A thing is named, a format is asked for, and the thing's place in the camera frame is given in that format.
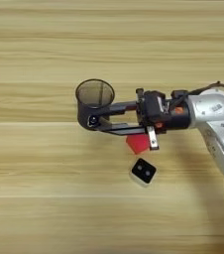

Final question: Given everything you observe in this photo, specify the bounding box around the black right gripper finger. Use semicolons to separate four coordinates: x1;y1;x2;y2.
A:
99;122;149;137
98;100;142;117

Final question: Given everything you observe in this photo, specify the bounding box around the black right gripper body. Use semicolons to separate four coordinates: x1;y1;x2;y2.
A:
146;98;191;152

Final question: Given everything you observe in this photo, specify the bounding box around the black mesh pen cup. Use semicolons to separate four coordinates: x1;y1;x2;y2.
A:
74;77;116;132

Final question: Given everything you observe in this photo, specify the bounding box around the red cube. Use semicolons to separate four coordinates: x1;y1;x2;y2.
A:
125;133;152;156

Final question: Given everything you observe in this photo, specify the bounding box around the black box with white label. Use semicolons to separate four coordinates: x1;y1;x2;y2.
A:
139;90;169;128

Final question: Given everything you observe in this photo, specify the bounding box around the white box with black top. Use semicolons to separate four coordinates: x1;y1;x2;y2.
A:
129;157;158;189

